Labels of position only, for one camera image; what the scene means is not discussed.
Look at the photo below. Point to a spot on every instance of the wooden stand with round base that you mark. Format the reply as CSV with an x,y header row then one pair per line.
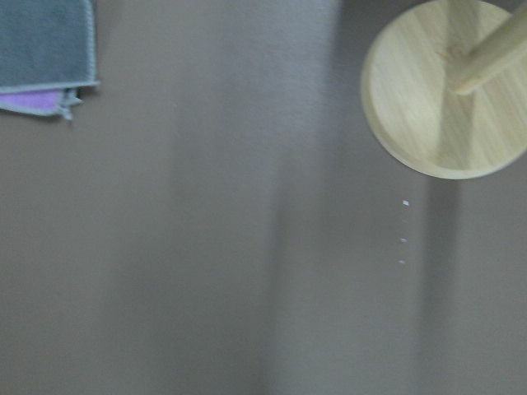
x,y
443,88

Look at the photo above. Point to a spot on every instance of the folded grey cloth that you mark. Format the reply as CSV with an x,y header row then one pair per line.
x,y
48,53

